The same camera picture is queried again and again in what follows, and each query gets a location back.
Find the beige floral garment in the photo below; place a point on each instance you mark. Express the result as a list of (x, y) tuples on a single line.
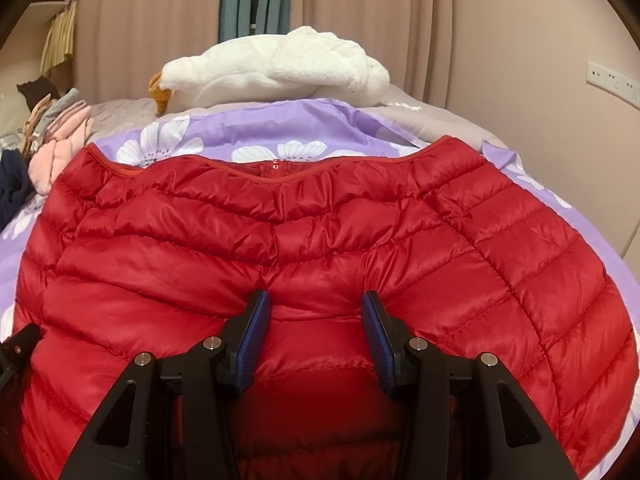
[(35, 120)]

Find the white fleece garment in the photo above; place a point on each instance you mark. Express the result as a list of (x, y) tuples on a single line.
[(280, 70)]

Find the purple floral blanket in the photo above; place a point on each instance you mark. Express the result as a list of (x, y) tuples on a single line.
[(310, 125)]

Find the pink curtain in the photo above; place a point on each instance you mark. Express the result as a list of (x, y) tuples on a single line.
[(390, 15), (150, 25)]

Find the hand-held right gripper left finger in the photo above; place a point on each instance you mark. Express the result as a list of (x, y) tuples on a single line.
[(252, 342)]

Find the yellow pleated lamp shade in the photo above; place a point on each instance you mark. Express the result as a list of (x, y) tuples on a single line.
[(59, 40)]

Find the grey garment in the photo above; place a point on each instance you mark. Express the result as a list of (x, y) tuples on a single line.
[(62, 105)]

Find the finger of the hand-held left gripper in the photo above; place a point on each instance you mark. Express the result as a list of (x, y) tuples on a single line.
[(17, 352)]

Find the navy blue garment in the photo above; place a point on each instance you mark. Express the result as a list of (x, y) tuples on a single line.
[(12, 190)]

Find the white wall socket strip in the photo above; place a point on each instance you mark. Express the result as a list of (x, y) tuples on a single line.
[(612, 77)]

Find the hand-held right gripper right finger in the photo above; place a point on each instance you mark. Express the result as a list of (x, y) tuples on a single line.
[(380, 345)]

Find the dark brown pillow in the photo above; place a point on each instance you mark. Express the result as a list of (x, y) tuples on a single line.
[(35, 92)]

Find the pink folded clothes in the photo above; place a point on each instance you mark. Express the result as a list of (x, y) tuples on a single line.
[(60, 145)]

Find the red down jacket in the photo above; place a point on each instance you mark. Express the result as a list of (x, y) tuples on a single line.
[(320, 240)]

